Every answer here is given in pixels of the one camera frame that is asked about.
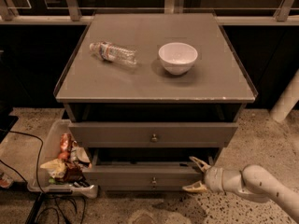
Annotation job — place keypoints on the red white object on floor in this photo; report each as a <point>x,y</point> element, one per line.
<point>5,181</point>

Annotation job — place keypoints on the grey top drawer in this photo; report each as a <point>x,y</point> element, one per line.
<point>153,134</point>

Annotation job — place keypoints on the grey drawer cabinet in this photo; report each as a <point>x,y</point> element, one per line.
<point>215,89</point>

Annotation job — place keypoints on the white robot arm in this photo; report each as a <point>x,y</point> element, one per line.
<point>253,183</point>

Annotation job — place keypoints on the grey drawer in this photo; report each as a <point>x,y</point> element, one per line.
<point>146,169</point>
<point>153,134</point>

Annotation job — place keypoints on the metal railing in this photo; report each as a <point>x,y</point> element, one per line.
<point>226,12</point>

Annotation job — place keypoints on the red snack bag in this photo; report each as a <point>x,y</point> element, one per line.
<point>65,142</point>

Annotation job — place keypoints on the clear plastic water bottle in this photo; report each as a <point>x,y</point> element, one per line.
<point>114,53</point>

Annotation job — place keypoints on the brown snack bag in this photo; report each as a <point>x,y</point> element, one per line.
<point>73,173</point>

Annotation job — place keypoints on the yellow snack bag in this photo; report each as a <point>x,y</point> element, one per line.
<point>56,168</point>

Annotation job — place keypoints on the clear plastic storage bin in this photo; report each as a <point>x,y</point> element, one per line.
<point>50,150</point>

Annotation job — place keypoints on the white cylindrical post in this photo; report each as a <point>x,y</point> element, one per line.
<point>287,100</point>

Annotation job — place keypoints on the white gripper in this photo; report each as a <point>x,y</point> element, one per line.
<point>214,179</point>

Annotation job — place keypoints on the white bowl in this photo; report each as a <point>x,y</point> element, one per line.
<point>177,58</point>

